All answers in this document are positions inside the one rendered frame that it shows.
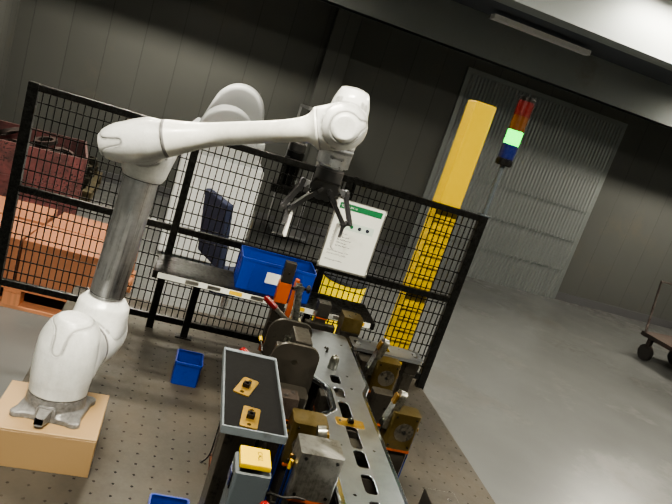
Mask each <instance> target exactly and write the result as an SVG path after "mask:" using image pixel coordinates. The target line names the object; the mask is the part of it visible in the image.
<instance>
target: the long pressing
mask: <svg viewBox="0 0 672 504"><path fill-rule="evenodd" d="M311 329H312V337H311V339H312V343H313V347H314V348H315V349H317V351H318V353H319V362H318V365H317V368H316V371H315V374H314V377H313V380H312V382H313V383H315V384H317V385H318V386H320V387H321V388H322V389H323V390H324V391H325V394H326V398H327V402H328V405H329V410H327V411H324V412H322V413H323V414H325V415H326V417H327V421H328V425H329V429H328V431H329V434H330V436H329V439H333V440H338V441H340V444H341V445H342V446H341V448H342V451H343V455H344V458H345V461H344V464H343V466H342V469H341V472H340V475H339V478H338V480H337V483H336V486H335V489H334V491H333V492H334V497H335V501H336V504H370V503H373V504H408V502H407V499H406V497H405V494H404V492H403V489H402V487H401V484H400V482H399V479H398V477H397V474H396V471H395V469H394V466H393V464H392V461H391V459H390V456H389V454H388V451H387V449H386V446H385V444H384V441H383V439H382V436H381V434H380V431H379V428H378V426H377V423H376V421H375V418H374V416H373V413H372V411H371V408H370V406H369V403H368V401H367V398H366V396H367V394H368V392H369V386H368V384H367V381H366V379H365V376H364V374H363V372H362V369H361V367H360V364H359V362H358V360H357V357H356V355H355V352H354V350H353V348H352V345H351V343H350V341H349V339H348V338H346V337H345V336H342V335H339V334H335V333H331V332H327V331H322V330H318V329H314V328H311ZM341 345H342V346H341ZM325 346H326V347H329V350H328V353H327V352H325V351H326V349H325ZM333 355H337V356H339V364H338V367H337V370H336V371H333V370H330V369H328V368H327V366H328V363H329V360H330V358H331V357H332V356H333ZM330 376H334V377H337V378H339V381H340V384H338V383H334V382H332V381H331V378H330ZM346 376H348V377H346ZM334 389H339V390H342V391H343V393H344V396H345V398H342V397H338V396H336V394H335V391H334ZM351 389H353V390H351ZM338 403H345V404H347V405H348V408H349V411H350V414H351V417H352V418H353V419H354V420H357V421H362V422H363V424H364V427H365V429H359V428H354V427H349V426H344V425H339V424H337V423H336V420H335V417H336V416H338V417H342V413H341V410H340V407H339V404H338ZM346 427H349V428H353V429H355V430H356V432H357V435H358V438H359V441H360V444H361V447H362V449H358V448H354V447H352V446H351V443H350V439H349V436H348V433H347V430H346ZM373 451H375V452H373ZM354 452H359V453H362V454H363V455H364V457H365V460H366V463H367V466H368V469H365V468H361V467H359V466H358V465H357V462H356V459H355V456H354ZM361 476H366V477H370V478H371V479H372V481H373V484H374V487H375V490H376V493H377V495H373V494H368V493H367V492H366V491H365V488H364V485H363V482H362V478H361ZM353 494H355V495H357V496H354V495H353Z"/></svg>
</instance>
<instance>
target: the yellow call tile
mask: <svg viewBox="0 0 672 504"><path fill-rule="evenodd" d="M239 466H240V468H245V469H251V470H256V471H262V472H268V473H270V472H271V469H272V468H271V457H270V450H266V449H261V448H256V447H250V446H245V445H241V446H240V448H239Z"/></svg>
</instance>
